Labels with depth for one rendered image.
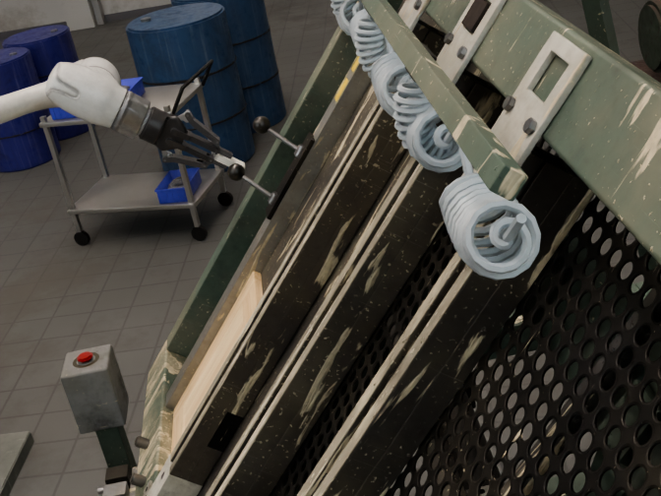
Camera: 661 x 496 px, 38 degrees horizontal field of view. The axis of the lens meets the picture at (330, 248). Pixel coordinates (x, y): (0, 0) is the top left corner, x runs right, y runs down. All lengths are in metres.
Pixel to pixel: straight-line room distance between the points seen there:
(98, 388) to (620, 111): 1.82
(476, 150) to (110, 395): 1.90
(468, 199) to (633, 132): 0.15
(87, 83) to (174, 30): 3.71
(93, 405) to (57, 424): 1.54
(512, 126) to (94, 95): 1.19
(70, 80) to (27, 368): 2.61
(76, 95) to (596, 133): 1.35
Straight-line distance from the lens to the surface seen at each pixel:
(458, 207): 0.78
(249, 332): 1.71
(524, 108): 1.00
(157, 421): 2.24
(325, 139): 1.97
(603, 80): 0.91
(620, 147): 0.83
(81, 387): 2.47
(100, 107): 2.03
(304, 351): 1.40
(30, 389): 4.33
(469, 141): 0.68
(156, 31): 5.76
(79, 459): 3.80
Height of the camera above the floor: 2.16
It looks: 27 degrees down
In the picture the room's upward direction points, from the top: 11 degrees counter-clockwise
